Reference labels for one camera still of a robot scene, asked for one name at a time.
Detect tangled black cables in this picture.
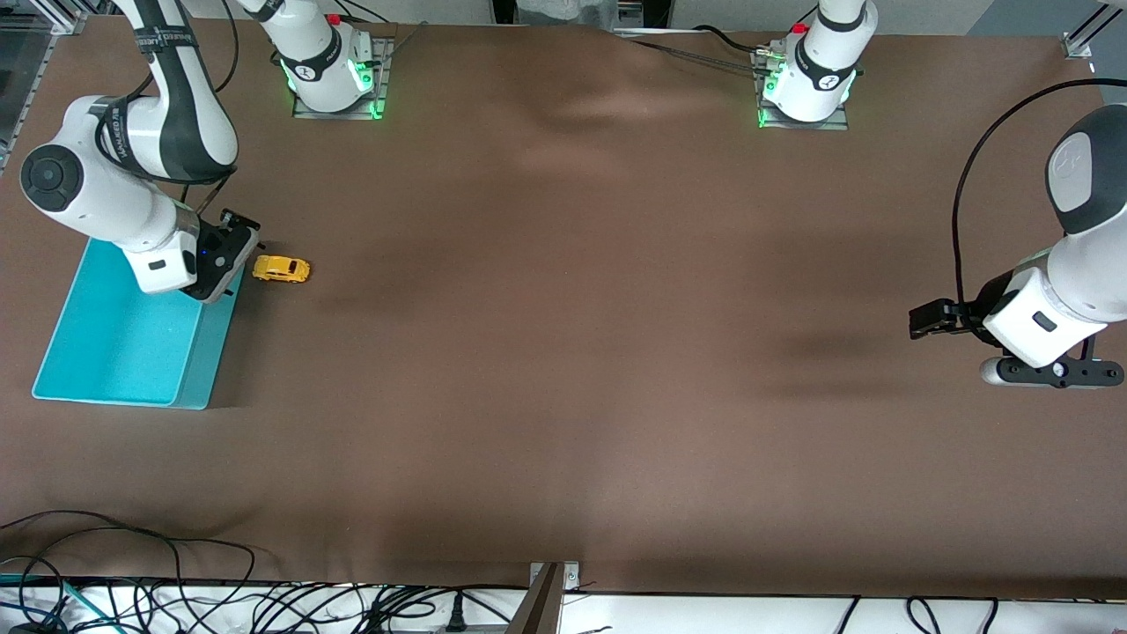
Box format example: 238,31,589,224
0,577,529,634

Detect teal cable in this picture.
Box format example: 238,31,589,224
0,572,91,634

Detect brown table cover cloth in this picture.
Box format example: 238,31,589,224
0,16,1127,601

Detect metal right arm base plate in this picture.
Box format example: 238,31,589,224
292,35,389,121

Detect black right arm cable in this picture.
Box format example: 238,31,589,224
207,0,241,94

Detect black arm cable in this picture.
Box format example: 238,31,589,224
207,0,241,94
953,77,1127,307

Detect black power cable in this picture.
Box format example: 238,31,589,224
691,24,776,55

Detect yellow toy beetle car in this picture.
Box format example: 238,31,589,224
253,254,312,285

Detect thin grey cable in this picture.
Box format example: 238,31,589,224
379,21,430,64

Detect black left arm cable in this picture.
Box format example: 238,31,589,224
953,77,1127,307

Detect aluminium frame profile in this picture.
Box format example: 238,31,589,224
1061,0,1112,61
0,0,89,173
614,0,670,36

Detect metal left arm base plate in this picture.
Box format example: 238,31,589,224
756,48,851,132

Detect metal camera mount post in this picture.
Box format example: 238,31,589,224
506,561,582,634

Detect turquoise plastic bin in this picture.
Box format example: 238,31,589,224
33,238,246,411

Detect long black looping cable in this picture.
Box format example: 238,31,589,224
0,509,258,608

